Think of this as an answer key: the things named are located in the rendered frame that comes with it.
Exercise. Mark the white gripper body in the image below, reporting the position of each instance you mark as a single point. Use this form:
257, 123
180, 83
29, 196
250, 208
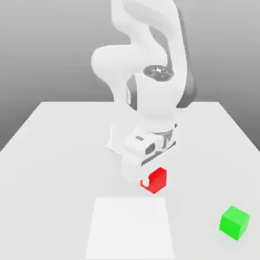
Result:
131, 169

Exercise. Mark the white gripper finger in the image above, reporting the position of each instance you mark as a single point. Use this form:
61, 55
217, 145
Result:
145, 178

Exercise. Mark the small red cube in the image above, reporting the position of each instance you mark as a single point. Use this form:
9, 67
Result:
158, 180

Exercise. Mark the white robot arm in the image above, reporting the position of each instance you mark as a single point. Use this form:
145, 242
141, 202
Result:
154, 97

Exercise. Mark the small green cube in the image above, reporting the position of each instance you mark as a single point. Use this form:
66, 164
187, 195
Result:
233, 223

